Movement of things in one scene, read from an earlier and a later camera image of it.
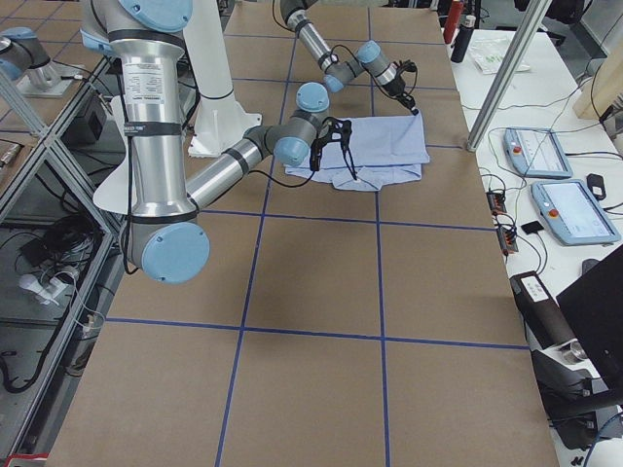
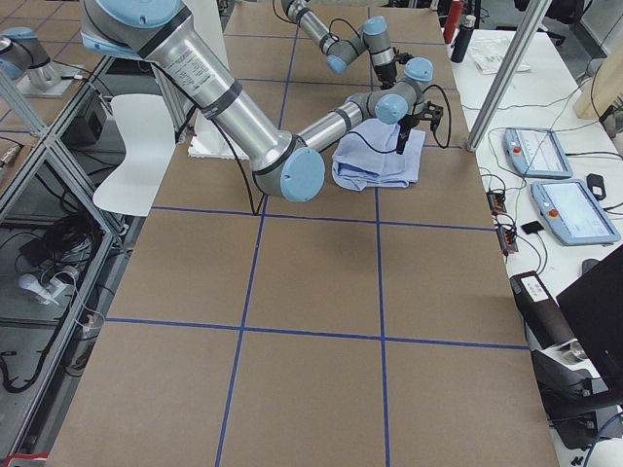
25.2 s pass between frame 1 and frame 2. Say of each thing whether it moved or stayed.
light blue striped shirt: stayed
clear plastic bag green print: stayed
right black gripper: moved
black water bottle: stayed
